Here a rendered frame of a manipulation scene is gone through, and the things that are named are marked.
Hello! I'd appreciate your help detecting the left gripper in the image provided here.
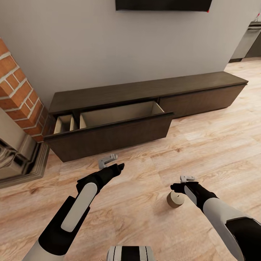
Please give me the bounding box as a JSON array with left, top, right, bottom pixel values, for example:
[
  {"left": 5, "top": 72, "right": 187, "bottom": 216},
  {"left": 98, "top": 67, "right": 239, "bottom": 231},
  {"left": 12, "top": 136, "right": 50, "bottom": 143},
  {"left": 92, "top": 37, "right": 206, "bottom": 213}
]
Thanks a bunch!
[{"left": 98, "top": 163, "right": 125, "bottom": 185}]

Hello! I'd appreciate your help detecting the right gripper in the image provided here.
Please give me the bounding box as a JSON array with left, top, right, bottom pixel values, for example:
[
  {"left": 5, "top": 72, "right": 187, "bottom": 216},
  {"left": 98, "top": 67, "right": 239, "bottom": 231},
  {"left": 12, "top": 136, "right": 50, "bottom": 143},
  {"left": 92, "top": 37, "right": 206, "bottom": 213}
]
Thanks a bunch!
[{"left": 171, "top": 183, "right": 185, "bottom": 194}]

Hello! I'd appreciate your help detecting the pillar candle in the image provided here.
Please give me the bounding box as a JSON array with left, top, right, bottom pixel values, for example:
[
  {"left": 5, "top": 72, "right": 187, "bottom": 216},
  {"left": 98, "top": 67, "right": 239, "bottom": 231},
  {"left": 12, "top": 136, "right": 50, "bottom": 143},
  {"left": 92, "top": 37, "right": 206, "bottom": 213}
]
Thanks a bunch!
[{"left": 167, "top": 190, "right": 185, "bottom": 208}]

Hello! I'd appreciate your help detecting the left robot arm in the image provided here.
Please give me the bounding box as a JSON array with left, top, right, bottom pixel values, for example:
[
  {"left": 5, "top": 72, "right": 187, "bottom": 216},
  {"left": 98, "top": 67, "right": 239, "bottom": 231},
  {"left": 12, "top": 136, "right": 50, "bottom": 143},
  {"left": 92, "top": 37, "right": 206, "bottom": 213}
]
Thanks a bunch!
[{"left": 22, "top": 154, "right": 125, "bottom": 261}]

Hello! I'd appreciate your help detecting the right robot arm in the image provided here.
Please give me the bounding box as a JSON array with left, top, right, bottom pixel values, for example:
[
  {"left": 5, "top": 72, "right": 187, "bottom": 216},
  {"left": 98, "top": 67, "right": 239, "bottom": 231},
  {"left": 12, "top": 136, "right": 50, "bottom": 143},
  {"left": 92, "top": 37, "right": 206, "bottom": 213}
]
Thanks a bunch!
[{"left": 171, "top": 175, "right": 261, "bottom": 261}]

